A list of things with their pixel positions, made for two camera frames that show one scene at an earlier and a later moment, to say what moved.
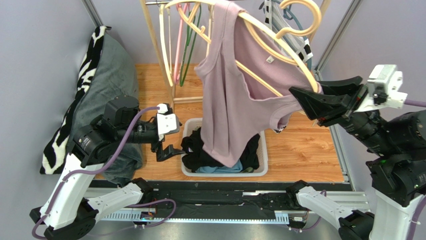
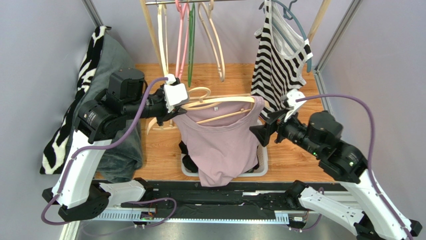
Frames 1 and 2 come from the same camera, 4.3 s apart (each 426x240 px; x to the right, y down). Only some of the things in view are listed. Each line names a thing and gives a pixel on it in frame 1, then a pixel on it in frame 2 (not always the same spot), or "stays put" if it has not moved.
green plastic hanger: [182, 81] to [192, 18]
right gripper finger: [318, 106] to [261, 132]
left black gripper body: [157, 145] to [158, 110]
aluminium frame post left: [92, 13] stays put
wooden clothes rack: [187, 100] to [145, 3]
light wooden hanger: [275, 39] to [197, 98]
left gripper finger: [169, 151] to [179, 111]
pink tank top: [247, 73] to [222, 139]
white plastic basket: [190, 124] stays put
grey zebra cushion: [106, 74] stays put
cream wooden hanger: [200, 32] to [204, 13]
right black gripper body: [352, 106] to [271, 124]
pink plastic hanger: [177, 56] stays put
